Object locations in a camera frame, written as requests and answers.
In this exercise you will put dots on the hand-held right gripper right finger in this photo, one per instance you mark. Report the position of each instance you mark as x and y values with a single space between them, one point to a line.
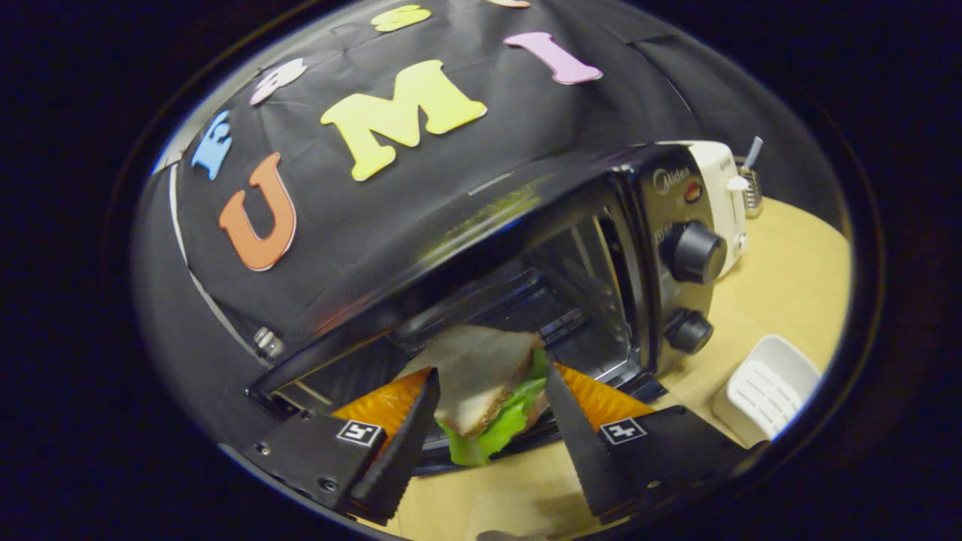
582 451

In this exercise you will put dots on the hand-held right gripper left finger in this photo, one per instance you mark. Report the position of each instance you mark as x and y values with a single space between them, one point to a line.
398 458

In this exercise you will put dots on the lettuce sandwich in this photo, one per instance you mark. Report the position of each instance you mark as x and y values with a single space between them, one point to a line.
481 376

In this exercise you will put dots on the black electric oven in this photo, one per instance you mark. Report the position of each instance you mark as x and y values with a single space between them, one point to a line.
586 285

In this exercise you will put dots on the white ribbed plastic tray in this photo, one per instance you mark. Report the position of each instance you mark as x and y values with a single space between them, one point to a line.
766 387

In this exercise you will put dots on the black backdrop cloth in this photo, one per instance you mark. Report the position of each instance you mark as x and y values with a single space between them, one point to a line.
361 218

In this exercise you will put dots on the white toaster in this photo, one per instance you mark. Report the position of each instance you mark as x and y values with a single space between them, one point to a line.
721 203

